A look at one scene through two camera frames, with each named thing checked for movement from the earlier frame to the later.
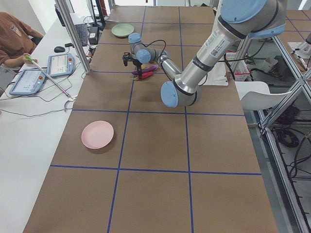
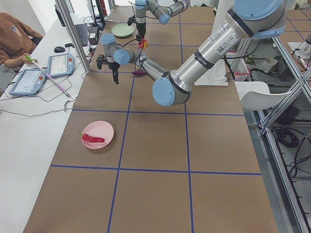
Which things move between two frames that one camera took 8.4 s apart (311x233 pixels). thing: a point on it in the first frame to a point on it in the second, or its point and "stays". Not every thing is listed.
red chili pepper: (145, 75) to (88, 138)
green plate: (122, 30) stays
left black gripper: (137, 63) to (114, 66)
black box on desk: (93, 37) stays
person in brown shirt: (16, 41) stays
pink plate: (97, 134) stays
